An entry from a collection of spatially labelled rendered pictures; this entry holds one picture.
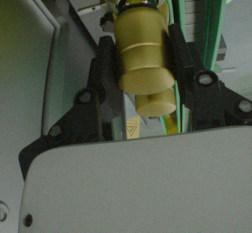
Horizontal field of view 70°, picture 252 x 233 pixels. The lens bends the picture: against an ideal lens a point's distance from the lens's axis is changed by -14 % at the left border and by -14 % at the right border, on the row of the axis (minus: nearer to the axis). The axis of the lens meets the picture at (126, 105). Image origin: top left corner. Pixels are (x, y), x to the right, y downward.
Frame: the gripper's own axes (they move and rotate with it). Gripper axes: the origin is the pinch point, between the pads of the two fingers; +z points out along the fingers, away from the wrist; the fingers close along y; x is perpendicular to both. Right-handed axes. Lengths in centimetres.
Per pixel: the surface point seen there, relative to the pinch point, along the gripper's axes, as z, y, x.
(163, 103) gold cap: 0.7, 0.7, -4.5
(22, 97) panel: 3.0, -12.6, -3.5
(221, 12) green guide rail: 22.6, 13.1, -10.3
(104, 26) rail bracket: 16.9, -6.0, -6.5
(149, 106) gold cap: 0.7, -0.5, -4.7
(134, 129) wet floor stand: 164, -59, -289
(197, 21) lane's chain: 33.6, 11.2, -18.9
